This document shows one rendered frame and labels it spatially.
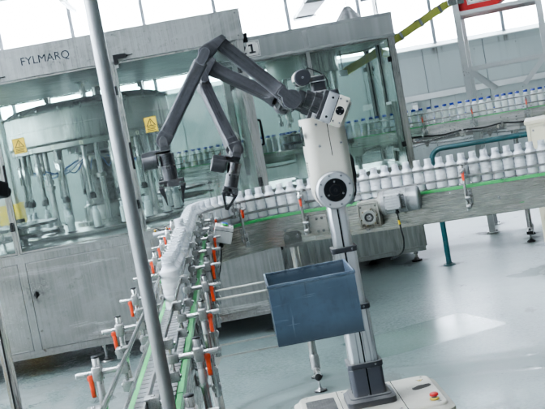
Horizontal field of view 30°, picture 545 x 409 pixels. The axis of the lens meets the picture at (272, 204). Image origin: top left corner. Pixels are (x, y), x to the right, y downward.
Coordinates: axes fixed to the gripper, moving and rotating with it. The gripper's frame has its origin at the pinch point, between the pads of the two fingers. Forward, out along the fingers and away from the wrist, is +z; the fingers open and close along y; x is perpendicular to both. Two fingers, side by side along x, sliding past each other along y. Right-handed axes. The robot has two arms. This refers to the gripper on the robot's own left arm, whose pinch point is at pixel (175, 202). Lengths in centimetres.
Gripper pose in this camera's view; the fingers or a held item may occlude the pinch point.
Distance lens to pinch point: 405.9
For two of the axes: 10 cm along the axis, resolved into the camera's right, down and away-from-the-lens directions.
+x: -0.5, -0.7, 10.0
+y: 9.8, -1.9, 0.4
